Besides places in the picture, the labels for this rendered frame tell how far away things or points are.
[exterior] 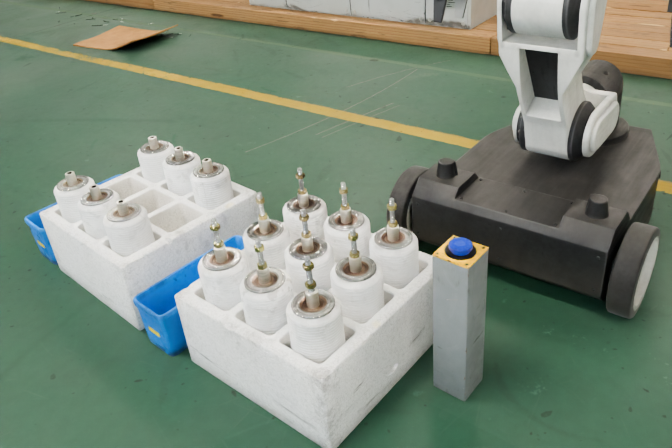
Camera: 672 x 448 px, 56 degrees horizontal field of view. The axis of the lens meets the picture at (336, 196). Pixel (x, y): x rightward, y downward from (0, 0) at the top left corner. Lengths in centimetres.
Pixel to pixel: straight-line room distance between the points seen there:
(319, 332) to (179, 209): 67
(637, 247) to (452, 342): 43
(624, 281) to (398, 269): 45
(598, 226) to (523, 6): 47
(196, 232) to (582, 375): 88
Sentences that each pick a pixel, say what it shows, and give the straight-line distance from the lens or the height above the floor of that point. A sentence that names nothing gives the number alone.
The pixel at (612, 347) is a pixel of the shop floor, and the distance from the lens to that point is 142.
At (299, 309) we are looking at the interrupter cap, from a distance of 108.
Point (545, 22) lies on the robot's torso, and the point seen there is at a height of 58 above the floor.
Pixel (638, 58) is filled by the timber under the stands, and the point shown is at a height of 7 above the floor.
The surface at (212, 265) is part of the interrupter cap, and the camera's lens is 123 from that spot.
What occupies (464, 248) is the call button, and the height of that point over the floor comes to 33.
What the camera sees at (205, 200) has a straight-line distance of 157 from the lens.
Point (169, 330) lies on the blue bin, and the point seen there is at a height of 7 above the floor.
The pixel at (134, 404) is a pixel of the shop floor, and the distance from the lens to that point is 137.
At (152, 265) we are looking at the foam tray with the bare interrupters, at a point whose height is 14.
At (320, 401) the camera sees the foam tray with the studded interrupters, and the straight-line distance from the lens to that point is 111.
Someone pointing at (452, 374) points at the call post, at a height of 6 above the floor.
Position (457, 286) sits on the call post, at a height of 27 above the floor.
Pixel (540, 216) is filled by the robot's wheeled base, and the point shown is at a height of 19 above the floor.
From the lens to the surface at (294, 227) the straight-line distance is 135.
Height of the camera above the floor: 95
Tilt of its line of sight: 30 degrees down
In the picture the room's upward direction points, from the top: 6 degrees counter-clockwise
